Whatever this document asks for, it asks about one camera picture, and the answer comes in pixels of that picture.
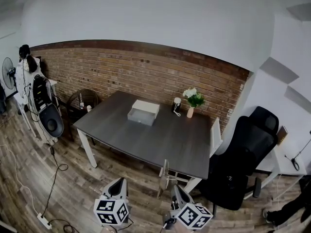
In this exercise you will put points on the white power strip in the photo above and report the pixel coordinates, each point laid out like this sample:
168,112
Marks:
44,221

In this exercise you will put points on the pink vase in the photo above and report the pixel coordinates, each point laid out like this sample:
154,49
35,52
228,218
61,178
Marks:
190,112

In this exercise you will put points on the brown book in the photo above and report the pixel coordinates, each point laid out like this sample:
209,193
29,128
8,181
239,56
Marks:
282,135

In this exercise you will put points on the person's right forearm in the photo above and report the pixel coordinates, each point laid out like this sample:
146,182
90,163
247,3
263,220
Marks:
183,229

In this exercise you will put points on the white flower bouquet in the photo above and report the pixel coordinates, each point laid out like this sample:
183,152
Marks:
194,97

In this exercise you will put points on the small white bottle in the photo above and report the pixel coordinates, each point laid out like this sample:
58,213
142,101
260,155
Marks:
89,108

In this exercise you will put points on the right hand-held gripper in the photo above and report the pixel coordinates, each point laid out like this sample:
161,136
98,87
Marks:
193,216

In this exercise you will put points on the person's left forearm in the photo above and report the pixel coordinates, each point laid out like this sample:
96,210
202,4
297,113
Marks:
107,230

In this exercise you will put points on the black bottle white lid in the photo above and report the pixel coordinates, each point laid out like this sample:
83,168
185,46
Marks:
176,107

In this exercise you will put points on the grey wall panel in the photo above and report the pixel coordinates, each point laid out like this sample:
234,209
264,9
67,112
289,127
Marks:
278,70
298,96

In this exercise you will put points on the black and white pod device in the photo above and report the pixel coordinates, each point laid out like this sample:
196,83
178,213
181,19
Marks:
51,124

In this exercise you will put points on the white drawer box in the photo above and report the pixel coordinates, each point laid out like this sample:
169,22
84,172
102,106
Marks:
145,107

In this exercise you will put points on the small white table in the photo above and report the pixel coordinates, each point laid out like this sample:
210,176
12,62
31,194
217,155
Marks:
20,105

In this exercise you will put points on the dark grey table white legs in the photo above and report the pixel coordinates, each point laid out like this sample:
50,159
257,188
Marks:
145,142

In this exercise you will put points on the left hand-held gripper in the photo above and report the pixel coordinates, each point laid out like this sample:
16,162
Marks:
110,211

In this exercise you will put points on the black standing fan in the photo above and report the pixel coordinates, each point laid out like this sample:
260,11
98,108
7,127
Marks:
8,69

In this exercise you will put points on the white desk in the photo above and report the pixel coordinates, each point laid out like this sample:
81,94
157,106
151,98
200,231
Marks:
284,164

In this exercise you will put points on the white chair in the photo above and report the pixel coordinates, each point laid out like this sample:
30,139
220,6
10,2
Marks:
215,135

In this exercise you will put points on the black office chair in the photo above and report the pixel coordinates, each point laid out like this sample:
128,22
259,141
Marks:
245,144

